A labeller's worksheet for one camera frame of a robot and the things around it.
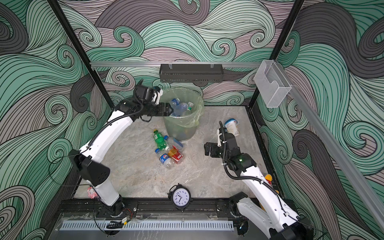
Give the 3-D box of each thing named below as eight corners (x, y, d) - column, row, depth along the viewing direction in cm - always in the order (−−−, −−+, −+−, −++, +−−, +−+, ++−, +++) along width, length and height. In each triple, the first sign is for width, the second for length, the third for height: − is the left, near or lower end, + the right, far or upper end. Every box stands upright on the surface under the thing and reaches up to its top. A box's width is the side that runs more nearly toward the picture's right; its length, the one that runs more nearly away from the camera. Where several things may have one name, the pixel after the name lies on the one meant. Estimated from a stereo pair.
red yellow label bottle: (167, 154, 94) (166, 151, 90) (174, 148, 97) (173, 144, 93) (177, 165, 90) (177, 161, 86) (184, 158, 93) (184, 154, 89)
